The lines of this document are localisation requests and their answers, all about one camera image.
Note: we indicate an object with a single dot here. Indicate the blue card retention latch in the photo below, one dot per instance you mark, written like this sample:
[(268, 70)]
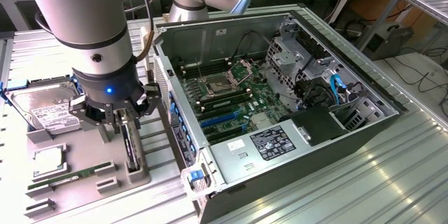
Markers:
[(171, 107)]

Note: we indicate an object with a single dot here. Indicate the green motherboard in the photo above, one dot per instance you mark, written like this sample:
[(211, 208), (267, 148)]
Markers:
[(255, 103)]

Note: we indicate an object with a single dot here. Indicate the blue expansion slot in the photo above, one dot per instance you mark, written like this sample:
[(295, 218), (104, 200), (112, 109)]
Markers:
[(220, 119)]

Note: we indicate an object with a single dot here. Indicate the silver hard disk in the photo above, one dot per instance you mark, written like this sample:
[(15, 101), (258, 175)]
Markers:
[(42, 108)]

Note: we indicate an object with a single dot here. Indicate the CPU socket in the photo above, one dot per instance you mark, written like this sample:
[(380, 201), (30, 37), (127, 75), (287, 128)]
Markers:
[(218, 85)]

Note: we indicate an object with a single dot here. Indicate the silver CPU chip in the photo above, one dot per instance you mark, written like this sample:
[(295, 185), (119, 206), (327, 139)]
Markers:
[(48, 162)]

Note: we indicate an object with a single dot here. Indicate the grey parts rack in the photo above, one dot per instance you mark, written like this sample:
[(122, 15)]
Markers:
[(87, 155)]

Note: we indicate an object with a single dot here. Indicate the grey equipment box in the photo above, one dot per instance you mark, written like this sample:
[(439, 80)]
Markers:
[(384, 43)]

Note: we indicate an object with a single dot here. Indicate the blue case release latch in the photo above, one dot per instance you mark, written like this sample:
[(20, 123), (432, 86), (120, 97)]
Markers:
[(195, 176)]

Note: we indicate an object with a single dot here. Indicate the black open PC case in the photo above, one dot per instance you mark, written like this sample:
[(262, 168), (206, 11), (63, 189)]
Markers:
[(315, 171)]

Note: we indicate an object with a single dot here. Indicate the silver chipset heat sink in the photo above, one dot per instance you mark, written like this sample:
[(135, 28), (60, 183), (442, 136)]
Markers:
[(263, 120)]

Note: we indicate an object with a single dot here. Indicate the low metal disk bay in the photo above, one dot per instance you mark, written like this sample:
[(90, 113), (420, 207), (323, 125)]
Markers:
[(354, 119)]

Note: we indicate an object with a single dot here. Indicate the green loose RAM stick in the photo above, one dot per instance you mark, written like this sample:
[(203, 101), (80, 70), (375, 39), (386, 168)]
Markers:
[(67, 178)]

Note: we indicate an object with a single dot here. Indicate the metal slat frame table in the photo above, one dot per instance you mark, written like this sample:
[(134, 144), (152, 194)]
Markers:
[(427, 3)]

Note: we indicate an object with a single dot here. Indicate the metal socket cover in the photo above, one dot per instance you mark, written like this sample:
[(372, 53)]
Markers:
[(231, 74)]

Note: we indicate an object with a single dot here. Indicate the tall metal disk bay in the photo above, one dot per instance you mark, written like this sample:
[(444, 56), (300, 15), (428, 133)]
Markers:
[(283, 58)]

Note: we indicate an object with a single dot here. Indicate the thin metal locking lever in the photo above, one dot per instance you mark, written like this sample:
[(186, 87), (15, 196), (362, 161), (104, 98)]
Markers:
[(200, 73)]

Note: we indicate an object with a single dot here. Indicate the black power supply label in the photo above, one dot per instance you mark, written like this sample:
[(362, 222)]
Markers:
[(272, 142)]

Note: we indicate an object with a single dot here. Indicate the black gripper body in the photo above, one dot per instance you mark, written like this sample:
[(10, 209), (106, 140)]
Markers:
[(98, 87)]

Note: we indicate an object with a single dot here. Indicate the green installed RAM stick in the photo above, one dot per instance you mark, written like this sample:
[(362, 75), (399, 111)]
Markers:
[(227, 104)]

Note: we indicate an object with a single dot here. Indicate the long black expansion slot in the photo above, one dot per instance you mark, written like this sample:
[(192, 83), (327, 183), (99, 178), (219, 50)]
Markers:
[(227, 136), (224, 130)]

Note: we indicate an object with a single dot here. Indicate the grey power supply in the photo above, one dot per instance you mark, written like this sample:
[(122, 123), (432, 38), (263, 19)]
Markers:
[(238, 161)]

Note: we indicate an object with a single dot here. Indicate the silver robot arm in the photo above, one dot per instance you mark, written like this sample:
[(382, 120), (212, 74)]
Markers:
[(87, 11)]

